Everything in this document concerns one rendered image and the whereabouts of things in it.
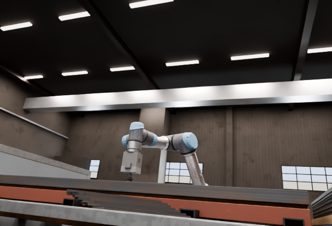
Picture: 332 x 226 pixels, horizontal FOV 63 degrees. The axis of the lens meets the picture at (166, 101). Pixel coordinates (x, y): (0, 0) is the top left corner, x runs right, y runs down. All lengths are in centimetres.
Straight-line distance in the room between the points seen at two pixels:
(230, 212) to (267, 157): 1214
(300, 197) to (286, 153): 1222
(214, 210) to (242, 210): 8
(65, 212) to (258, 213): 53
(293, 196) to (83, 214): 57
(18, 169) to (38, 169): 16
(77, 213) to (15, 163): 128
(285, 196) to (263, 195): 6
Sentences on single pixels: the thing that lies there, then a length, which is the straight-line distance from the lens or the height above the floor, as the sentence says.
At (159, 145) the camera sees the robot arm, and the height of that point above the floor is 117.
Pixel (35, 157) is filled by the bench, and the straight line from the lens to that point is 206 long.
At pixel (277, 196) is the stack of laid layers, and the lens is 89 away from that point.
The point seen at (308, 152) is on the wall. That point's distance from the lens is 1320.
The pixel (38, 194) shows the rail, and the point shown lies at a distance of 126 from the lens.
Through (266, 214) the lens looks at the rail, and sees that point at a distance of 88.
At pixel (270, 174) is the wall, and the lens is 1287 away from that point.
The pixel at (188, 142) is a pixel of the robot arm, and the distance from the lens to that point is 180.
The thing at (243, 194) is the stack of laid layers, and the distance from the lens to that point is 89.
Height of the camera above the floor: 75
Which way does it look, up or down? 23 degrees up
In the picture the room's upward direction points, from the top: 6 degrees clockwise
